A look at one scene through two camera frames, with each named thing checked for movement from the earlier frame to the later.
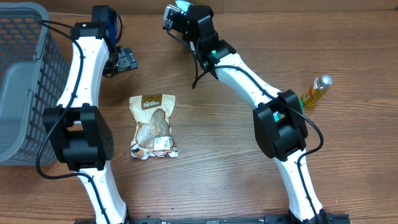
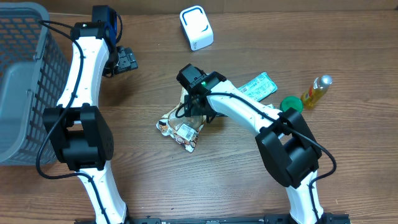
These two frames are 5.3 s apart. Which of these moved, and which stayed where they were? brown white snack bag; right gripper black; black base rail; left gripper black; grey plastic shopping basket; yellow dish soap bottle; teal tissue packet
Moved: teal tissue packet; brown white snack bag; right gripper black
Stayed: yellow dish soap bottle; grey plastic shopping basket; black base rail; left gripper black
